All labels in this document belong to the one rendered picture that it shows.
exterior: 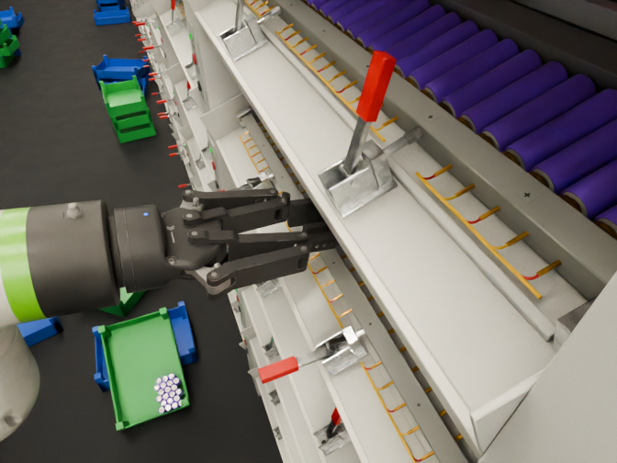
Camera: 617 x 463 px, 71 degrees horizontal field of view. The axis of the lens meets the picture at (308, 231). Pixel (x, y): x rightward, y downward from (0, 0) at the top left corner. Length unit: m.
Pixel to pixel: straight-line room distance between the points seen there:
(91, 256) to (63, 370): 1.32
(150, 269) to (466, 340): 0.26
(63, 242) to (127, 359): 1.15
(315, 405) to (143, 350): 0.94
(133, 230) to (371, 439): 0.26
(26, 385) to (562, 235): 0.44
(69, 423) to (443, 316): 1.42
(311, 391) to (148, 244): 0.35
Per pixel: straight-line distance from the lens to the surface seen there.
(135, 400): 1.48
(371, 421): 0.41
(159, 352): 1.48
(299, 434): 0.83
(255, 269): 0.38
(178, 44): 1.15
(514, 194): 0.23
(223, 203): 0.45
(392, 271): 0.24
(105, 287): 0.38
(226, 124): 0.74
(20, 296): 0.38
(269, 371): 0.40
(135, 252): 0.37
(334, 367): 0.42
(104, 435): 1.50
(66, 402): 1.60
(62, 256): 0.37
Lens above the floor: 1.29
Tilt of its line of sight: 43 degrees down
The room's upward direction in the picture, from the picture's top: straight up
